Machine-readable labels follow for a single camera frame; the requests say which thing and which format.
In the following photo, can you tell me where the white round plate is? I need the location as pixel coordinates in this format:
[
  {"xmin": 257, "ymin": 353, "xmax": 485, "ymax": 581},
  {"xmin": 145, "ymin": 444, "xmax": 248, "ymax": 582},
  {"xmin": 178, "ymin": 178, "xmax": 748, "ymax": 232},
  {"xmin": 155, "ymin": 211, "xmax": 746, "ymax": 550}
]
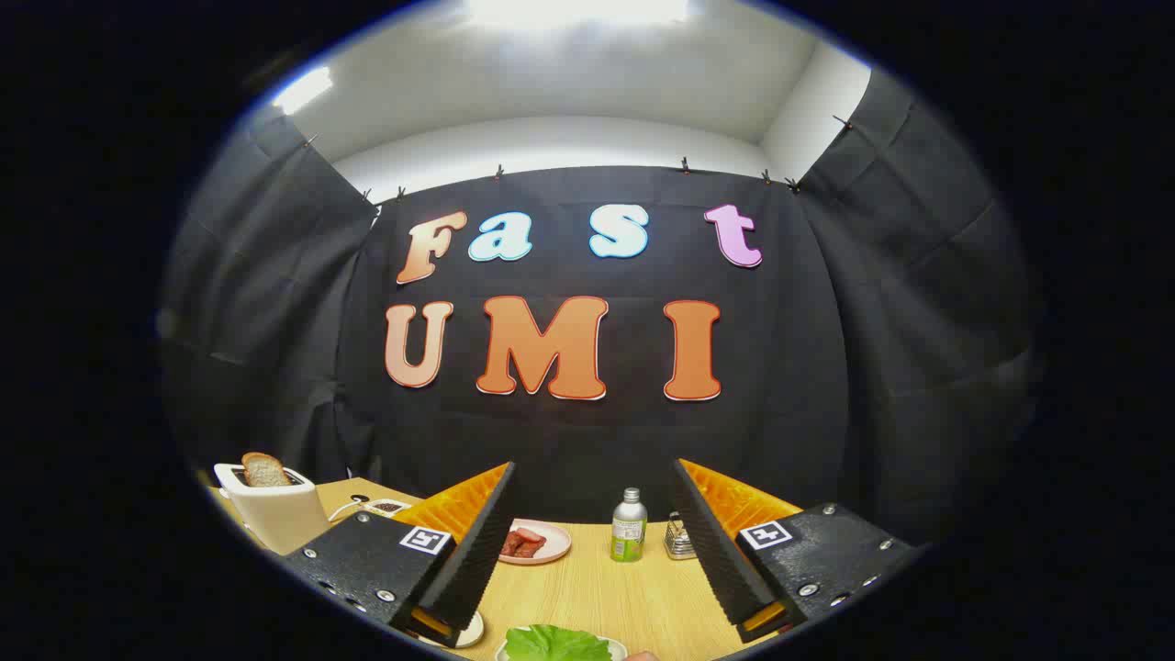
[{"xmin": 418, "ymin": 611, "xmax": 485, "ymax": 650}]

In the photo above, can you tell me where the metal wire cutlery holder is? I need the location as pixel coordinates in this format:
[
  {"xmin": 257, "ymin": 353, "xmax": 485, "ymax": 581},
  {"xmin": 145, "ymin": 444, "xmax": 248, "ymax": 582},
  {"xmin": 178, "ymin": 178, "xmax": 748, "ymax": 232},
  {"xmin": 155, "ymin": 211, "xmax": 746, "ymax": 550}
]
[{"xmin": 664, "ymin": 512, "xmax": 697, "ymax": 561}]

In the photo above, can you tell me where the brown crust bread slice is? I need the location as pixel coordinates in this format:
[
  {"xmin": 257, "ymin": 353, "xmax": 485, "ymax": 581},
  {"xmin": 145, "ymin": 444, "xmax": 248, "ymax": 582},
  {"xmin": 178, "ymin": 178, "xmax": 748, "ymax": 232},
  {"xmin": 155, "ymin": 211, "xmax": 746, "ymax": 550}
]
[{"xmin": 241, "ymin": 452, "xmax": 293, "ymax": 488}]

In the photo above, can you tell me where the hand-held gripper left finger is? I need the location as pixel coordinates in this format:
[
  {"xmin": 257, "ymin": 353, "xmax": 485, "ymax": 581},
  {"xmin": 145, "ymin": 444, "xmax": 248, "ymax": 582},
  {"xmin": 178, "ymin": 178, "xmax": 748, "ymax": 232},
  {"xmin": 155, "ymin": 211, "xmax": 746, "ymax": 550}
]
[{"xmin": 283, "ymin": 461, "xmax": 520, "ymax": 649}]

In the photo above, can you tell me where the ceiling light panel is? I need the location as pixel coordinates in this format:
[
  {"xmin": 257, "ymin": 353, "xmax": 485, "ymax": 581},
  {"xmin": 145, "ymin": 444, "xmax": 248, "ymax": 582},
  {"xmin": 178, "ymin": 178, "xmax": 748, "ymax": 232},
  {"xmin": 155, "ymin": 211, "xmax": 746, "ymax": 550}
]
[
  {"xmin": 273, "ymin": 66, "xmax": 334, "ymax": 116},
  {"xmin": 464, "ymin": 0, "xmax": 689, "ymax": 28}
]

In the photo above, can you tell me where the row of black cloth clips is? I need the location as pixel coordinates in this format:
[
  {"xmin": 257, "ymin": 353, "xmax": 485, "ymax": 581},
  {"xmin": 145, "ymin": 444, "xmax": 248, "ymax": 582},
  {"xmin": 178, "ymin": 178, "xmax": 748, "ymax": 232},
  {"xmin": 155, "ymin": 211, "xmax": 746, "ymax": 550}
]
[{"xmin": 303, "ymin": 115, "xmax": 855, "ymax": 203}]

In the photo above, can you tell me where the pink plate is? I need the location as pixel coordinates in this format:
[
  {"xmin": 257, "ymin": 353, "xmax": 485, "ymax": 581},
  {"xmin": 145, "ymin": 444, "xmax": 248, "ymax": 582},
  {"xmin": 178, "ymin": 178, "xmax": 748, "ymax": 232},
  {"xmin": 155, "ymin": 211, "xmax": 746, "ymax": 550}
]
[{"xmin": 500, "ymin": 519, "xmax": 573, "ymax": 566}]

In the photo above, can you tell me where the silver green drink bottle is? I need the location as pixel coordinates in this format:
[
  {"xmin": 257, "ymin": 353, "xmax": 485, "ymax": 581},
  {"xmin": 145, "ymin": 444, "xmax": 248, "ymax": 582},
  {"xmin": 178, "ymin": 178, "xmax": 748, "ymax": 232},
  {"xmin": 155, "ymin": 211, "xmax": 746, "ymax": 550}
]
[{"xmin": 610, "ymin": 487, "xmax": 648, "ymax": 563}]

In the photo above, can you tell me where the white square plate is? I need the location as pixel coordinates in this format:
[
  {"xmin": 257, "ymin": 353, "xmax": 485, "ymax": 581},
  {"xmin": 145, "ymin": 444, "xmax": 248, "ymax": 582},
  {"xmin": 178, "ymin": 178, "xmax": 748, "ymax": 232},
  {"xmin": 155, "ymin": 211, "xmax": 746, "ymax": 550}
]
[{"xmin": 494, "ymin": 633, "xmax": 630, "ymax": 661}]

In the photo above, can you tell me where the black backdrop cloth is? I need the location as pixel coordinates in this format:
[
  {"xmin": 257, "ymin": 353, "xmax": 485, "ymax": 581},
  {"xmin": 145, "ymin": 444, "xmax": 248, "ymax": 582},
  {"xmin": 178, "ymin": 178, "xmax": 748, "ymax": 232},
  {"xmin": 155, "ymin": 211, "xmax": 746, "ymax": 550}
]
[{"xmin": 158, "ymin": 69, "xmax": 1047, "ymax": 552}]

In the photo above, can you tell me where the white toaster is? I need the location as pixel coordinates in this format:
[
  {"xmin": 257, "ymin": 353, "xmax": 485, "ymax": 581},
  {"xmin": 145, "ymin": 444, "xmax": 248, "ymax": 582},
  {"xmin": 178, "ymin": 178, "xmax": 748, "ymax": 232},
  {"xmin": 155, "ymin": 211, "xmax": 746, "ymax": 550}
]
[{"xmin": 214, "ymin": 462, "xmax": 331, "ymax": 555}]

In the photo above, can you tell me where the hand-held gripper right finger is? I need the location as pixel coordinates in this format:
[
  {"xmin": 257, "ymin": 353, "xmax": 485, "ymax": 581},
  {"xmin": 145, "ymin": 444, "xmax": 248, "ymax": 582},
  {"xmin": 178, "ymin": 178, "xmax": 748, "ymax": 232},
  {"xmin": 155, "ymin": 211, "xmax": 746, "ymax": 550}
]
[{"xmin": 670, "ymin": 457, "xmax": 922, "ymax": 644}]

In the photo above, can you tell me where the green lettuce leaf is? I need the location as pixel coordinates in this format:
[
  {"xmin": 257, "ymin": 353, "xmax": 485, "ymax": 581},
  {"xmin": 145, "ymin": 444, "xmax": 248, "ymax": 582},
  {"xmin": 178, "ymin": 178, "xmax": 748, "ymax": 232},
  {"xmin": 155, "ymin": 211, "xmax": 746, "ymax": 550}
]
[{"xmin": 505, "ymin": 624, "xmax": 613, "ymax": 661}]

